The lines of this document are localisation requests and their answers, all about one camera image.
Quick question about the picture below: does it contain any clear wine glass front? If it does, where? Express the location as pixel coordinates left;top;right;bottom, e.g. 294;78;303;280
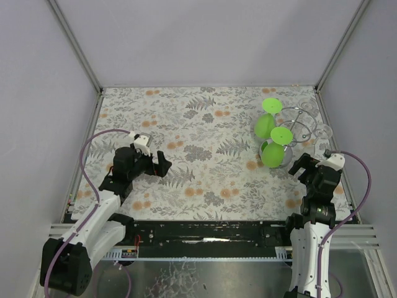
307;123;333;156

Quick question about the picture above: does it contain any clear wine glass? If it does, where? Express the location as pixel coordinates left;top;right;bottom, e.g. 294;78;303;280
298;97;317;113
307;123;333;156

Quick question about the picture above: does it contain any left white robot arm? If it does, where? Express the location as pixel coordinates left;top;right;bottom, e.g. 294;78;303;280
40;145;172;297

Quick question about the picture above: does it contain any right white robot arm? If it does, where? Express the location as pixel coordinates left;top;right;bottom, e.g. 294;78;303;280
284;153;345;297

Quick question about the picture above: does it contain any green wine glass front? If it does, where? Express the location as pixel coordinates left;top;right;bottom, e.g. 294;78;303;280
261;127;293;168

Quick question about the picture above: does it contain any green wine glass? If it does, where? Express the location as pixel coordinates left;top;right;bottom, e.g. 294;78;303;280
254;97;283;139
261;127;293;168

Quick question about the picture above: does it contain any chrome wine glass rack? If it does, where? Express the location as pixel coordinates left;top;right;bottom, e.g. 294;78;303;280
257;106;318;169

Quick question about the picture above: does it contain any green wine glass rear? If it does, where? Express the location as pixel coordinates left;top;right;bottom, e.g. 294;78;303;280
254;97;283;139

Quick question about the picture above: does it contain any floral table mat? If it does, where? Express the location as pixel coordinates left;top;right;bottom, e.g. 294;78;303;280
71;86;316;220

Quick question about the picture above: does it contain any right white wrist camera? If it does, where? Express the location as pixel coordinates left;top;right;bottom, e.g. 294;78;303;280
322;150;346;171

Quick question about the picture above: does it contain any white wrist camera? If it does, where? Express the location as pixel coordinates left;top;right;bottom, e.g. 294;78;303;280
322;150;346;171
128;131;153;156

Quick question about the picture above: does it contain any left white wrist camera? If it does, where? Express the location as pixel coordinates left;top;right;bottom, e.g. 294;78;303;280
128;131;153;156

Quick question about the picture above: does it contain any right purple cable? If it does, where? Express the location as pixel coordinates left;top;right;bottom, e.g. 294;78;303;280
315;150;372;298

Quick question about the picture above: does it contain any purple cable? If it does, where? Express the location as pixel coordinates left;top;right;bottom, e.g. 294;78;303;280
43;129;133;298
315;150;372;298

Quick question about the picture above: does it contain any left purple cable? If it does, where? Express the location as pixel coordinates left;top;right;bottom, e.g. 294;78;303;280
43;129;133;298

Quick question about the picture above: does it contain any grey cable duct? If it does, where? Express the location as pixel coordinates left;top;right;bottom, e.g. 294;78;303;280
102;243;290;261

